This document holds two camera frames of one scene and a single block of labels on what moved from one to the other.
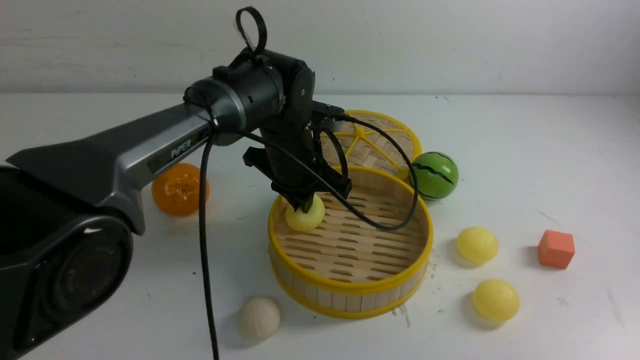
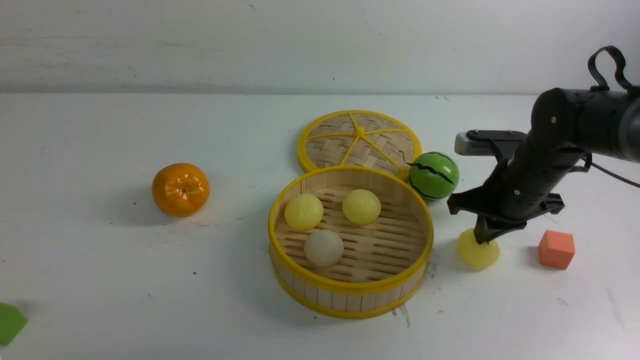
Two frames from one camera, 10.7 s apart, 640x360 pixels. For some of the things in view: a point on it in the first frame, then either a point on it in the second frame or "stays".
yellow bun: x=302 y=221 stays
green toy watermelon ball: x=436 y=175 stays
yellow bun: x=496 y=300 to x=361 y=207
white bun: x=259 y=318 to x=323 y=248
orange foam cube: x=556 y=249 stays
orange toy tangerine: x=177 y=190 stays
